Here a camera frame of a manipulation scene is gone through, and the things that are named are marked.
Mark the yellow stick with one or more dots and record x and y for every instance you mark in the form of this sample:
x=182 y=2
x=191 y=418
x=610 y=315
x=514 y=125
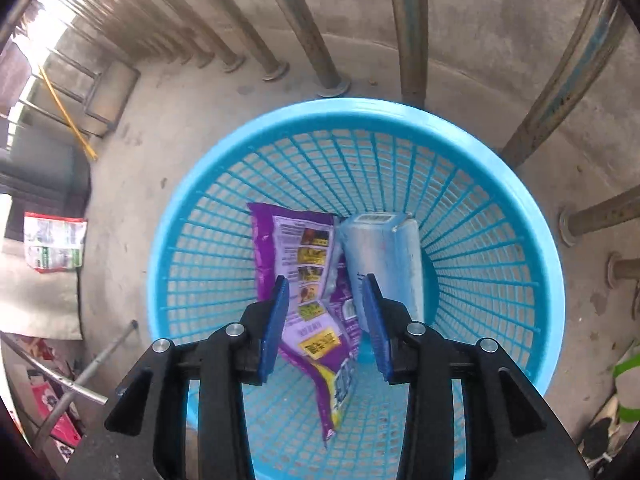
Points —
x=65 y=110

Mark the bent metal pipe frame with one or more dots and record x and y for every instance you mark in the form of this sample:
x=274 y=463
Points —
x=87 y=372

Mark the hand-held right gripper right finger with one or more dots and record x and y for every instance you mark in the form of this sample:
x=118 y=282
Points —
x=375 y=332

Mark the red and green printed packet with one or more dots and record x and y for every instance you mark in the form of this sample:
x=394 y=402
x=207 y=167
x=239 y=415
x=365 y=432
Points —
x=52 y=242

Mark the pale blue drink carton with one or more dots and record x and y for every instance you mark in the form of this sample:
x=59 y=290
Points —
x=385 y=255

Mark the row of metal railing posts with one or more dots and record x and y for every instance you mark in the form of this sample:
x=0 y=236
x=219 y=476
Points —
x=410 y=35

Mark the red printed cardboard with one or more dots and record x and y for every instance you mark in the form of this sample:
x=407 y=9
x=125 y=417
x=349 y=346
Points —
x=55 y=410

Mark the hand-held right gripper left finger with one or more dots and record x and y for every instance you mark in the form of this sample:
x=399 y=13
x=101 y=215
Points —
x=275 y=332

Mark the purple snack packet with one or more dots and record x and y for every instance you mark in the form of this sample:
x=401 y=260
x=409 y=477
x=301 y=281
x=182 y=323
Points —
x=280 y=245

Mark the green and white plastic bag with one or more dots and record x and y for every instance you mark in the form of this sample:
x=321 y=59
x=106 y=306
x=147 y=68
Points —
x=625 y=390

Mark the blue plastic mesh basket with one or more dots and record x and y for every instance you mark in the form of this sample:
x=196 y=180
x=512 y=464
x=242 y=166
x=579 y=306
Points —
x=480 y=240

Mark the metal frame rack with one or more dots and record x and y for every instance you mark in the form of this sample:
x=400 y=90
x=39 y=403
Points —
x=107 y=92

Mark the grey cloth sheet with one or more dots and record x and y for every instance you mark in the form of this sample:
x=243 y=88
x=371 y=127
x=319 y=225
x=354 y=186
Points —
x=40 y=300

